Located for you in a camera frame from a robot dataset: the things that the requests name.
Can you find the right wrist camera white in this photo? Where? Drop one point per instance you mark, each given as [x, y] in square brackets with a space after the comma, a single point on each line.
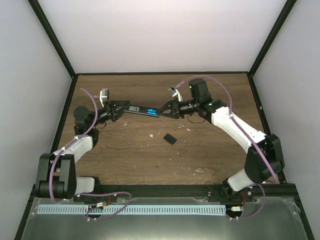
[175, 93]

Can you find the black battery cover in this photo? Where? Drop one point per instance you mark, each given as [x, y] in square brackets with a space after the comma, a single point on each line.
[170, 139]

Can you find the black remote control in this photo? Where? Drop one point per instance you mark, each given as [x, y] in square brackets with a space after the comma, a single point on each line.
[140, 110]

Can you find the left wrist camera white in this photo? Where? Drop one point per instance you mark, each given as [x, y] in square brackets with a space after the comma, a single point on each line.
[104, 95]

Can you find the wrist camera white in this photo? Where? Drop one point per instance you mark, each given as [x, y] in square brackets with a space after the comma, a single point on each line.
[104, 95]
[175, 93]

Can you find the light blue slotted cable duct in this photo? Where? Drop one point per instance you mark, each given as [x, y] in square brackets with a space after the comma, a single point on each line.
[78, 209]

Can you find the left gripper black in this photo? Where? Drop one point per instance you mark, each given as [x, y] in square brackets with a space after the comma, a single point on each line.
[112, 112]

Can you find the black frame post right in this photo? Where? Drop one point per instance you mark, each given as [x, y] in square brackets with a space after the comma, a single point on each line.
[279, 22]

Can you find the black frame post left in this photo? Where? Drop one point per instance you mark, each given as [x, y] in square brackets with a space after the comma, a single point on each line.
[43, 20]

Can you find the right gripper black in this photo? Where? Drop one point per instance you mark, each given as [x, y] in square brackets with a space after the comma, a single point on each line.
[175, 110]

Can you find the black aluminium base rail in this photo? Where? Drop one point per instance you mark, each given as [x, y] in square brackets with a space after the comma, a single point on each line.
[211, 192]

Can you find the blue battery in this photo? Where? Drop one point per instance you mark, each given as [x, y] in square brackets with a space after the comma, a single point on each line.
[151, 113]
[151, 110]

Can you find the black frame post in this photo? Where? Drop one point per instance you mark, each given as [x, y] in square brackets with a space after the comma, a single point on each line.
[43, 20]
[279, 22]

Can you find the metal front plate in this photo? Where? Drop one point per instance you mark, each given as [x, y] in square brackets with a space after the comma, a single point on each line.
[269, 218]

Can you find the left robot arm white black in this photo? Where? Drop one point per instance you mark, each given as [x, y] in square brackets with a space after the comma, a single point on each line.
[56, 175]

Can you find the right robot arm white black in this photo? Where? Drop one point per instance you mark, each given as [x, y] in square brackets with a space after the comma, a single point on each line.
[264, 155]

